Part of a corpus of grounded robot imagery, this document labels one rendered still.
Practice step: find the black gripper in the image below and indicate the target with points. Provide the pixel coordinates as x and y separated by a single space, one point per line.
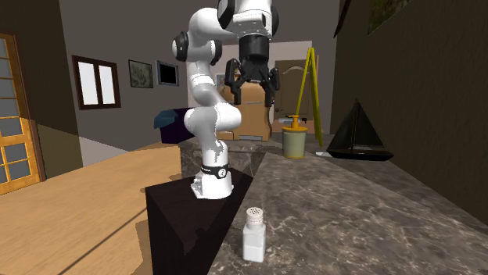
254 47

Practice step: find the dark robot stand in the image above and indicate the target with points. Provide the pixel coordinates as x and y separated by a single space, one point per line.
171 224

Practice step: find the black model sailboat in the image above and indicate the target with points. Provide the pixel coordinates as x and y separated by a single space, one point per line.
362 129

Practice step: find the green jar with yellow plunger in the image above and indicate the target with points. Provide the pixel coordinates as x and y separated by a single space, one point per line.
294 143

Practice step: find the white salt shaker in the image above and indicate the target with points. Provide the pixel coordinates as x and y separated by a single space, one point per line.
254 240

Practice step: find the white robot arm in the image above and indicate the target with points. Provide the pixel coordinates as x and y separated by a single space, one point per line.
207 95

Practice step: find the small pale wall picture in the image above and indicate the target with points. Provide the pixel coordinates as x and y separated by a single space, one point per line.
220 80

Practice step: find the purple box with blue lid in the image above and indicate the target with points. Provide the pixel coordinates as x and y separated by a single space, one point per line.
173 131

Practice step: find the tan cardboard cabinet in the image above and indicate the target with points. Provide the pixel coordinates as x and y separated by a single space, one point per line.
251 118

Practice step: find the wooden glass door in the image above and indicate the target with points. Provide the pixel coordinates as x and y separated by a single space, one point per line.
26 125

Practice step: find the brown arched door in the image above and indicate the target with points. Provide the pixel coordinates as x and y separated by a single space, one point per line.
289 91

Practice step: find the black framed wall picture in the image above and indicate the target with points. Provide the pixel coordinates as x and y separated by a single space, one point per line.
167 73

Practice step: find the large green wall picture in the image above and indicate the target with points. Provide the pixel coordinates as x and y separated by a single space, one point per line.
383 13

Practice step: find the dark framed window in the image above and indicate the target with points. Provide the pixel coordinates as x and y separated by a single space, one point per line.
97 82

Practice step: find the yellow easel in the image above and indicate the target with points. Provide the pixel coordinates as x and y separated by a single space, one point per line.
314 87

